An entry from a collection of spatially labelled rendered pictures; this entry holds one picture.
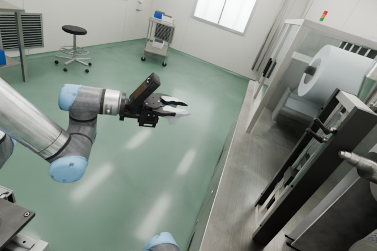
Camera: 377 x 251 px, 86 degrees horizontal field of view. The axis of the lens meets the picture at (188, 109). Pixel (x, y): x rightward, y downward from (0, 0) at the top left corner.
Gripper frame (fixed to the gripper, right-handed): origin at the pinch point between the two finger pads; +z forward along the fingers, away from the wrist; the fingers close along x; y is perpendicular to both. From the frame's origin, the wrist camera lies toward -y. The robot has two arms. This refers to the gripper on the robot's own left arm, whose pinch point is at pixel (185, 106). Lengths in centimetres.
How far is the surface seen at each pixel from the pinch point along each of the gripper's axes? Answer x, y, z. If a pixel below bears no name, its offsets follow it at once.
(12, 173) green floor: -60, 133, -91
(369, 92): 1, -19, 68
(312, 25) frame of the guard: -38, -30, 62
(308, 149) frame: 17.9, -4.2, 35.2
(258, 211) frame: 22, 29, 35
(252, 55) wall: -412, 114, 297
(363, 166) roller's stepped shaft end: 31.1, -14.2, 31.8
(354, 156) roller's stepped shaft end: 29.1, -15.0, 30.4
